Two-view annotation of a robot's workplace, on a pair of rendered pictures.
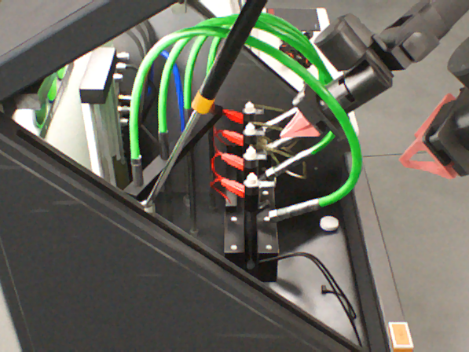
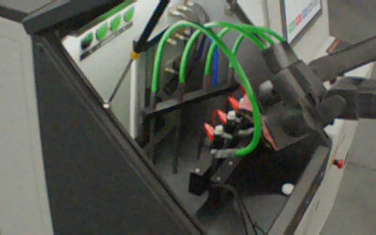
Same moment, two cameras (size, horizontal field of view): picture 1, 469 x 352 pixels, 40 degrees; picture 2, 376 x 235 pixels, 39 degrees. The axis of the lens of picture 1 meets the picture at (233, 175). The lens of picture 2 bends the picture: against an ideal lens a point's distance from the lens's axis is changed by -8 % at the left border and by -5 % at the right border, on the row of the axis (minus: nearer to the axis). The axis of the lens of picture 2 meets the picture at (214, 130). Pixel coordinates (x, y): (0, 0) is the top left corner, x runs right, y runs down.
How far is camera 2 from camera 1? 0.56 m
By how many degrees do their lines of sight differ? 18
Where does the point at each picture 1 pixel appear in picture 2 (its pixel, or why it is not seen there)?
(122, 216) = (90, 103)
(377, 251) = (289, 209)
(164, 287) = (104, 153)
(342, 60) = (271, 66)
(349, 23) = (282, 46)
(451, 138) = (276, 123)
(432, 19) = (336, 61)
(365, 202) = (307, 179)
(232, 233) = (202, 162)
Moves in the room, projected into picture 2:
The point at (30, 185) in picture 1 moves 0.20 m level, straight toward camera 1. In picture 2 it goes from (54, 72) to (23, 126)
